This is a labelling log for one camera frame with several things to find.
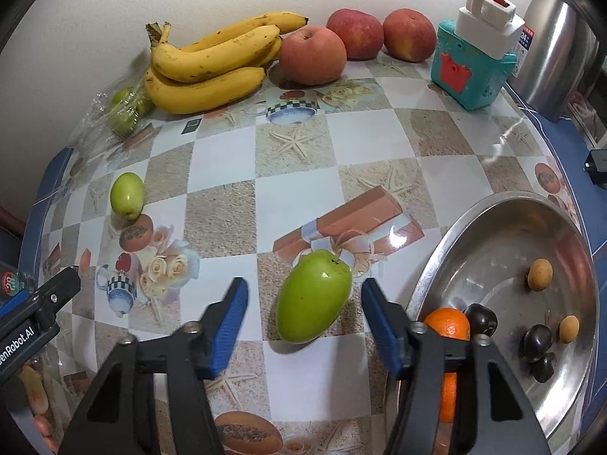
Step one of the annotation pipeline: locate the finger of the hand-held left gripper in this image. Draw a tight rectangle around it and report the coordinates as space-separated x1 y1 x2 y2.
0 292 37 320
29 267 82 317

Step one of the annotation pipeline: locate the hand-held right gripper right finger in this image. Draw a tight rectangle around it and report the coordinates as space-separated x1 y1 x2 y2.
362 277 553 455

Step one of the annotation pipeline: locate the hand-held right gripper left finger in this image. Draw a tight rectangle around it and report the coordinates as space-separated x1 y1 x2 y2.
71 276 250 455

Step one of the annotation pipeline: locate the large orange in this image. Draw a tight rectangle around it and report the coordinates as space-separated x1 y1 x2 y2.
423 308 471 342

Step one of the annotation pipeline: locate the large green jujube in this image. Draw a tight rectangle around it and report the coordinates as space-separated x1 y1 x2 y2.
276 249 352 343

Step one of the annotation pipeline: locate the dark purple plum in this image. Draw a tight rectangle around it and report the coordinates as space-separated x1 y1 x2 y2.
464 303 498 337
523 325 553 356
532 353 558 384

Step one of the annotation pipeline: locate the round metal basin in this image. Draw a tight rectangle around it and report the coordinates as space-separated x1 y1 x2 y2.
386 192 599 455

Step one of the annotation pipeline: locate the brown longan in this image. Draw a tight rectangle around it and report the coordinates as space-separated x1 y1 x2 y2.
527 259 552 291
558 315 580 344

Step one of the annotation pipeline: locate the person's left hand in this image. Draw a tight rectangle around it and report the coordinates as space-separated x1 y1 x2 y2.
19 364 61 455

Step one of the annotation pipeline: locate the labelled clear glass cup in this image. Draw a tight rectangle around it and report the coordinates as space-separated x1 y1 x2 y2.
0 268 34 304

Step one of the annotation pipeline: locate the small green jujube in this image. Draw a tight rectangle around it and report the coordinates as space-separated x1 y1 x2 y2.
110 172 144 220

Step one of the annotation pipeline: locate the clear plastic fruit box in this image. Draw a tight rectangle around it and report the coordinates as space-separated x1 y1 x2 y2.
71 73 157 152

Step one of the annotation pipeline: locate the yellow banana bunch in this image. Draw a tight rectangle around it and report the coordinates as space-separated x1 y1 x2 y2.
145 11 309 115

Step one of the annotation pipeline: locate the teal plastic toy box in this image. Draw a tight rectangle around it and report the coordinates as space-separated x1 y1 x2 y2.
431 20 517 112

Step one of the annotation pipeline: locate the blue tablecloth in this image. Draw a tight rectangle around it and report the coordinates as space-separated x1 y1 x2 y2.
24 104 607 455

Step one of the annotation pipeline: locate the black charger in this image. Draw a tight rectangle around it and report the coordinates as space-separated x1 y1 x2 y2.
584 149 607 183

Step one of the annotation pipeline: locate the red apple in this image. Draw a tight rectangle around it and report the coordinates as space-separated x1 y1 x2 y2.
279 26 347 86
383 8 437 62
326 8 384 61

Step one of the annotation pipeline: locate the stainless steel kettle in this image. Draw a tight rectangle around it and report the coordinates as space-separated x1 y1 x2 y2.
510 0 601 121

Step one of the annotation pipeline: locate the white power adapter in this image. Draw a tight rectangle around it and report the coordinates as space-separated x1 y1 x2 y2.
456 0 527 60

